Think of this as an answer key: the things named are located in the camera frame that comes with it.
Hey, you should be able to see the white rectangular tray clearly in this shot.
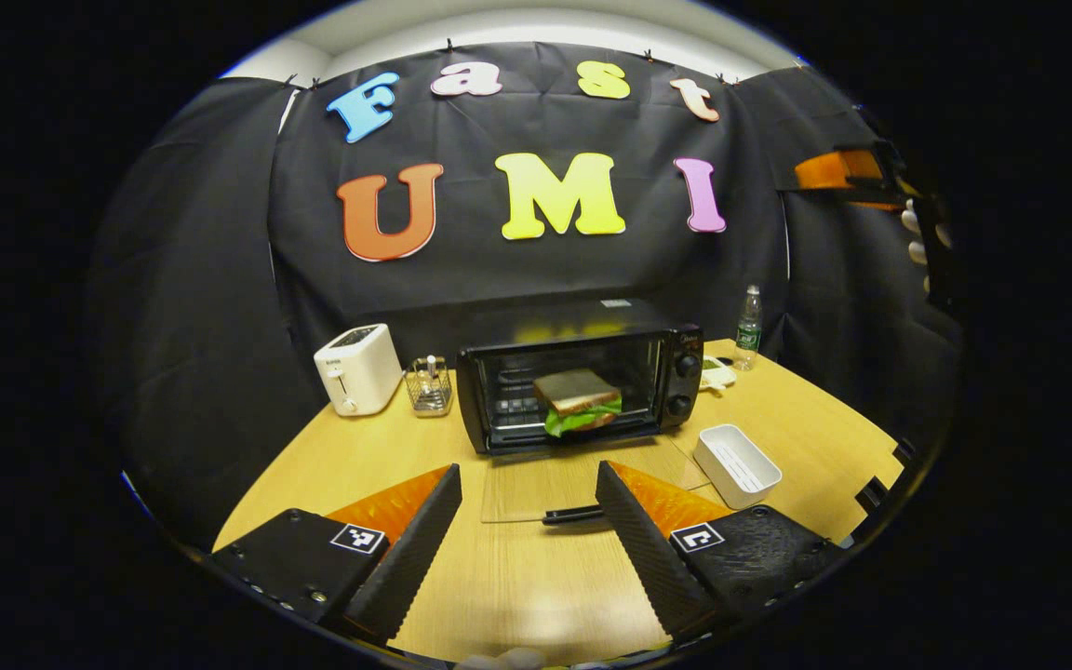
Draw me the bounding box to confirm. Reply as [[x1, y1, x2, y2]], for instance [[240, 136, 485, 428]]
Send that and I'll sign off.
[[692, 423, 784, 510]]

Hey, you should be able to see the clear plastic water bottle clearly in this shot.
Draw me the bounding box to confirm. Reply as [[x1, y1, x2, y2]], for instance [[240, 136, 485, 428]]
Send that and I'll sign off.
[[734, 285, 764, 371]]

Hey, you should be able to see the wire basket holder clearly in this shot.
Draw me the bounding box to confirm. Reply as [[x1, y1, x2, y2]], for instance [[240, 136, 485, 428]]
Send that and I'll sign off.
[[405, 355, 454, 418]]

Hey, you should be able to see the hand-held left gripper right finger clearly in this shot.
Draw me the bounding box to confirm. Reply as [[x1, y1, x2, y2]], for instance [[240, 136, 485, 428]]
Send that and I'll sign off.
[[595, 459, 844, 643]]

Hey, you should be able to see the sandwich with lettuce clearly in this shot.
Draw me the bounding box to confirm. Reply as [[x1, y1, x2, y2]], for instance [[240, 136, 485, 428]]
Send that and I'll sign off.
[[533, 368, 623, 437]]

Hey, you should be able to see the white toaster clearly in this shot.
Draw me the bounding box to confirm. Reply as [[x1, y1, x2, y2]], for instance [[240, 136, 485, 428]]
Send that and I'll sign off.
[[314, 323, 404, 417]]

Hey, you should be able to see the white divided seasoning dish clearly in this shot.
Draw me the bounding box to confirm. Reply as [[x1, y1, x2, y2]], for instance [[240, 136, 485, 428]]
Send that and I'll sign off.
[[699, 356, 739, 396]]

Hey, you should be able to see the black electric oven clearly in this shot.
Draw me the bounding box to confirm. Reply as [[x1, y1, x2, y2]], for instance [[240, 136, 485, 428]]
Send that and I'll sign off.
[[455, 298, 712, 528]]

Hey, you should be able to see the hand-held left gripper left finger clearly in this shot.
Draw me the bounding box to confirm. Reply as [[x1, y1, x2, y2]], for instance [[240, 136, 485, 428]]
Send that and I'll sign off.
[[208, 462, 464, 646]]

